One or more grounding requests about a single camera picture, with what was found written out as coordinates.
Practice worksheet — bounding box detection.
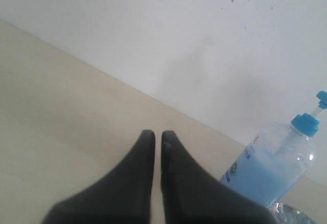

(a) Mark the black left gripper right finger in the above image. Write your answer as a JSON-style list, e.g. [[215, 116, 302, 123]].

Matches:
[[161, 131, 276, 223]]

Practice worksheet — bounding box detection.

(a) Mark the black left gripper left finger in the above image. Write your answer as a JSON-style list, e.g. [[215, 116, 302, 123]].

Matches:
[[42, 130, 155, 223]]

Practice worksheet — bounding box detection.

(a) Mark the blue liquid pump bottle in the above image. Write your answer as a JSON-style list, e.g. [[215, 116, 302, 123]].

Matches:
[[220, 91, 326, 208]]

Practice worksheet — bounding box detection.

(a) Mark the round steel plate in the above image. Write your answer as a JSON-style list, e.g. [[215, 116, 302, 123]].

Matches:
[[270, 203, 317, 224]]

